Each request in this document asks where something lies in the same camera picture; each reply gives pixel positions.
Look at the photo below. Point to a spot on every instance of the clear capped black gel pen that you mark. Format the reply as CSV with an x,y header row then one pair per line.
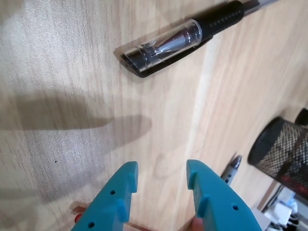
x,y
216,21

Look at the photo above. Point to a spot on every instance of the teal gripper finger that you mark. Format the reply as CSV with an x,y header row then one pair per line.
x,y
221,207
108,207

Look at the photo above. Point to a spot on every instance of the black mesh pen holder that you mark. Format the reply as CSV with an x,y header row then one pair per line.
x,y
276,149

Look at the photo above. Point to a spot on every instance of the grey grip clear pen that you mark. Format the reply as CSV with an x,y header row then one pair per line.
x,y
232,168

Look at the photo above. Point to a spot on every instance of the black round object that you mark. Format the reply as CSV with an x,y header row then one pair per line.
x,y
302,117

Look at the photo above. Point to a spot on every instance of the white plastic box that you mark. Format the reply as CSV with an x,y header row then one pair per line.
x,y
281,211

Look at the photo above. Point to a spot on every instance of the red retractable pen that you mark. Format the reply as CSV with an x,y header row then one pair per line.
x,y
77,218

